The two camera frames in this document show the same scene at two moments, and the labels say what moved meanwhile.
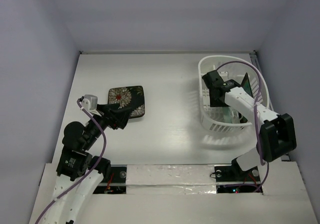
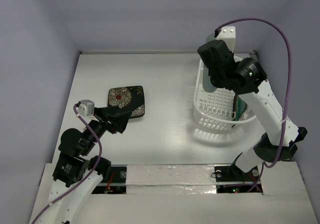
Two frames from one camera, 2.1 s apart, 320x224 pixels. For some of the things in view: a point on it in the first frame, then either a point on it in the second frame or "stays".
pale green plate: x=227 y=115 to x=207 y=85
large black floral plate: x=136 y=102 stays
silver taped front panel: x=170 y=179 stays
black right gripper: x=215 y=99 to x=215 y=77
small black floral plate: x=128 y=97 stays
